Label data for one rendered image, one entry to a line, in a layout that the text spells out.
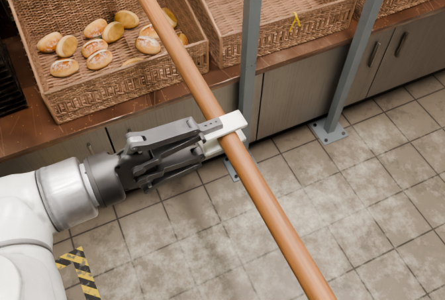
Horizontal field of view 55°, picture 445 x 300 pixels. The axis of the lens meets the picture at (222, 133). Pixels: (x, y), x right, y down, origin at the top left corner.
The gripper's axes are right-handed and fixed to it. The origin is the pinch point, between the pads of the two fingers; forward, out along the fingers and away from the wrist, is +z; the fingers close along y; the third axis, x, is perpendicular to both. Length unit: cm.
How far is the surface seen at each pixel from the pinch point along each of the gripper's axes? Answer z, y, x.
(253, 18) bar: 36, 30, -53
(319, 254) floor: 46, 117, -3
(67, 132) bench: -27, 59, -60
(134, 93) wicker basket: -2, 57, -64
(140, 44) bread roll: 7, 54, -83
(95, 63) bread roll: -10, 55, -81
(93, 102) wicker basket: -16, 55, -64
